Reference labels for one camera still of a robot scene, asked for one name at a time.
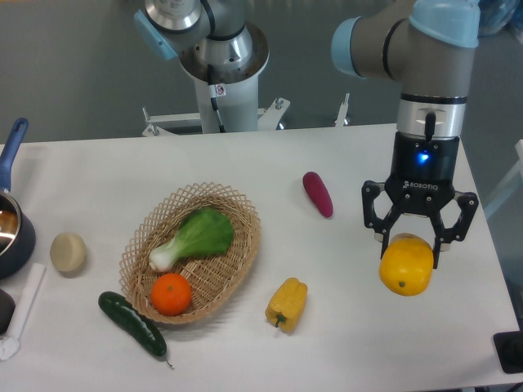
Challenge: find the orange tangerine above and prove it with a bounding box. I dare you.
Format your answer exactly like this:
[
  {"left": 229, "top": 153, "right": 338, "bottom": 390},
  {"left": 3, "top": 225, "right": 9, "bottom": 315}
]
[{"left": 150, "top": 273, "right": 192, "bottom": 316}]

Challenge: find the purple sweet potato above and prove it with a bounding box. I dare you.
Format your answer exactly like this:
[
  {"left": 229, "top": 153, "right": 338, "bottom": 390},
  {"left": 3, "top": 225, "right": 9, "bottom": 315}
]
[{"left": 302, "top": 171, "right": 333, "bottom": 219}]

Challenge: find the beige round potato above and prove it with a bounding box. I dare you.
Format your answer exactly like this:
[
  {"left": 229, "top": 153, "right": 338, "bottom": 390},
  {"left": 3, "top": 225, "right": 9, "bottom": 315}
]
[{"left": 50, "top": 232, "right": 87, "bottom": 273}]

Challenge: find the white frame at right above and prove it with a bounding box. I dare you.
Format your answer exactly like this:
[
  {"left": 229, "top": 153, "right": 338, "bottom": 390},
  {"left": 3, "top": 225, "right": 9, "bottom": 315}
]
[{"left": 483, "top": 140, "right": 522, "bottom": 220}]

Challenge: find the blue plastic bag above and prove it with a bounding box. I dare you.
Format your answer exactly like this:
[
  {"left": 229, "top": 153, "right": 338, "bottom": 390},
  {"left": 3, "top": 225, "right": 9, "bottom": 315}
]
[{"left": 478, "top": 0, "right": 520, "bottom": 38}]

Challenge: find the blue handled saucepan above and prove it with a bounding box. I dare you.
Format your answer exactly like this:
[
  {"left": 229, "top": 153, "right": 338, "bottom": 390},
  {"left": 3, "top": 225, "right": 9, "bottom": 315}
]
[{"left": 1, "top": 118, "right": 36, "bottom": 279}]

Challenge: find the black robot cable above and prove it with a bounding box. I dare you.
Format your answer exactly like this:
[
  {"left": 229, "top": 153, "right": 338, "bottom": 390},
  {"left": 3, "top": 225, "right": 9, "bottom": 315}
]
[{"left": 206, "top": 64, "right": 226, "bottom": 134}]

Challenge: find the white plastic utensil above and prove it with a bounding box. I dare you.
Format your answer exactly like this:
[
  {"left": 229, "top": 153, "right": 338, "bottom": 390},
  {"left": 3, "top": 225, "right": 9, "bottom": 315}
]
[{"left": 1, "top": 263, "right": 46, "bottom": 362}]

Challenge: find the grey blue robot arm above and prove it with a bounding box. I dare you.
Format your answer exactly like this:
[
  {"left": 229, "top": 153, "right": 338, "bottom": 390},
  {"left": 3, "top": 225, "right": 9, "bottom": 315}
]
[{"left": 331, "top": 1, "right": 481, "bottom": 256}]

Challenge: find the black device at edge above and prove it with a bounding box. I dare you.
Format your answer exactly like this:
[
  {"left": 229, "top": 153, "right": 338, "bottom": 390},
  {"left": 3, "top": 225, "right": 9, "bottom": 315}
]
[{"left": 493, "top": 331, "right": 522, "bottom": 374}]

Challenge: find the yellow mango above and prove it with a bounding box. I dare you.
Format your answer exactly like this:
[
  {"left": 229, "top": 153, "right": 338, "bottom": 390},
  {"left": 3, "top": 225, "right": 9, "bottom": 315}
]
[{"left": 378, "top": 234, "right": 434, "bottom": 296}]

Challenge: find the woven wicker basket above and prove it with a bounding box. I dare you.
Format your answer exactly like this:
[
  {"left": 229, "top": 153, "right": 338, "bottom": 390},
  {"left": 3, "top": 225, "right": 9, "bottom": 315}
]
[{"left": 119, "top": 183, "right": 262, "bottom": 325}]

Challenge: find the dark green cucumber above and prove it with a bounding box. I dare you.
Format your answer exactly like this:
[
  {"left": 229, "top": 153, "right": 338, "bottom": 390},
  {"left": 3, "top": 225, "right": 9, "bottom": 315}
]
[{"left": 98, "top": 292, "right": 174, "bottom": 369}]

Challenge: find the green bok choy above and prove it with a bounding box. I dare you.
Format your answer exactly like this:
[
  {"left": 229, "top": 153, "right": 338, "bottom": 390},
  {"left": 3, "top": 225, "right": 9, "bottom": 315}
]
[{"left": 149, "top": 207, "right": 235, "bottom": 272}]

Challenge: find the dark round object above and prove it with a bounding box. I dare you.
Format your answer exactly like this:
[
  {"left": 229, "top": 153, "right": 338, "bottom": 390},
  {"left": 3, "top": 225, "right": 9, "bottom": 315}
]
[{"left": 0, "top": 289, "right": 16, "bottom": 335}]

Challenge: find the yellow bell pepper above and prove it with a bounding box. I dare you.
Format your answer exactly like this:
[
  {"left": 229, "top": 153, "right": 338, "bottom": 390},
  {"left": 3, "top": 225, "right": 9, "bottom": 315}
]
[{"left": 265, "top": 277, "right": 308, "bottom": 333}]

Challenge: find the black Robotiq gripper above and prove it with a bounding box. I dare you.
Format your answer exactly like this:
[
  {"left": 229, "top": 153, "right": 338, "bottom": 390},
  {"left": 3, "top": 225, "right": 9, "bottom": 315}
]
[{"left": 361, "top": 131, "right": 480, "bottom": 270}]

